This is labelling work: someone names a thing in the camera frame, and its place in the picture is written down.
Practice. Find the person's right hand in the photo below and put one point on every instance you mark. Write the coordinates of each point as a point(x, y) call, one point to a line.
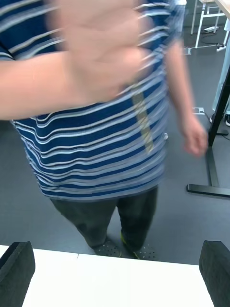
point(100, 48)

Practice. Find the person's left forearm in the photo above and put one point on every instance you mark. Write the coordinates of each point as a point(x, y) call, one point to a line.
point(180, 81)

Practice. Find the black desk frame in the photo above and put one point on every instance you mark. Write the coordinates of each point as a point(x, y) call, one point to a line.
point(212, 168)

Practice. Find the person's left hand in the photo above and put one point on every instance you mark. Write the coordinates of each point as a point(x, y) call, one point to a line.
point(195, 136)

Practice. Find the grey floor socket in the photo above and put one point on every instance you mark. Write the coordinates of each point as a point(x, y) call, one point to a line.
point(198, 110)

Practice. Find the person's right forearm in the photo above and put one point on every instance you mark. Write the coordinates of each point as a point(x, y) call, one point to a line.
point(31, 88)

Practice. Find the white power strip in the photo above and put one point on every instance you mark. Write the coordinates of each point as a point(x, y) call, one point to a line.
point(211, 29)
point(221, 47)

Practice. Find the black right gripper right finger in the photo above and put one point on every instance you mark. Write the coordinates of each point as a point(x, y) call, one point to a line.
point(216, 273)

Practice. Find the white-framed wooden desk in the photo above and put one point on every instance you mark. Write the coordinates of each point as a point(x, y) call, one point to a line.
point(198, 21)

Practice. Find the person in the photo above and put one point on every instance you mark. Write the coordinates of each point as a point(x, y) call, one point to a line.
point(95, 156)

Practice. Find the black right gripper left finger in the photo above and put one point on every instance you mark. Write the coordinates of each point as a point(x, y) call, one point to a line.
point(15, 271)

